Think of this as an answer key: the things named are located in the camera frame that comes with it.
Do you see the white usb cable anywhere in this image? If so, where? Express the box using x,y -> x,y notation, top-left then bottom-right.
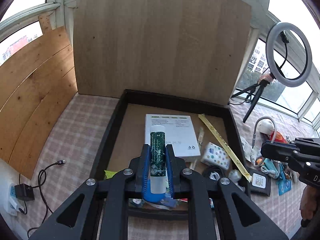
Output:
260,166 -> 279,179
203,166 -> 227,181

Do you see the yellow-green plastic shuttlecock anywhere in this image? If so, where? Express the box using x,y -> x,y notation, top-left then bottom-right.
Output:
104,170 -> 117,179

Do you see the chopsticks green print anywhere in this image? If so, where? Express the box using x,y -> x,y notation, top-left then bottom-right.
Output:
189,127 -> 204,170

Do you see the white star-print tissue pack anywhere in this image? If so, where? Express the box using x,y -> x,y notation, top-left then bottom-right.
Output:
201,142 -> 231,171

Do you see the white cardboard box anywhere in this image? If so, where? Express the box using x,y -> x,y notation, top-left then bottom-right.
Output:
145,114 -> 201,162

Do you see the green lip balm tube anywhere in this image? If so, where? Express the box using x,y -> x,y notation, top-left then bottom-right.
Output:
150,125 -> 166,194

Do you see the person's right hand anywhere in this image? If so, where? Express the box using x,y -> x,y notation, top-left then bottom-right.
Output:
299,185 -> 319,220

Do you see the red fabric pouch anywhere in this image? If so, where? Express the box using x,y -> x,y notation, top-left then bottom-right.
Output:
269,132 -> 287,144

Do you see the white round pouch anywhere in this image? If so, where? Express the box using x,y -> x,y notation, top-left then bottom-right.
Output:
258,119 -> 274,135

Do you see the black card holder white label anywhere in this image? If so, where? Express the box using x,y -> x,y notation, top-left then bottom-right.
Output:
248,168 -> 271,197

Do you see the white head massager stick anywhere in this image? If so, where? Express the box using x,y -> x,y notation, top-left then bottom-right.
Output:
250,115 -> 278,168

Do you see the black tray box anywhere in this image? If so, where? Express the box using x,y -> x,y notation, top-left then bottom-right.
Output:
90,89 -> 247,220

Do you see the white power strip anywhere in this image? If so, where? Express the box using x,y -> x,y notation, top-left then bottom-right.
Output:
4,183 -> 26,216

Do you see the wooden board backdrop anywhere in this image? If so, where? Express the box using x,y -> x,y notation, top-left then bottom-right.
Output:
73,0 -> 251,105

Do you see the ring light on tripod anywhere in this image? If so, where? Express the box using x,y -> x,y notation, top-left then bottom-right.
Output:
231,22 -> 313,124

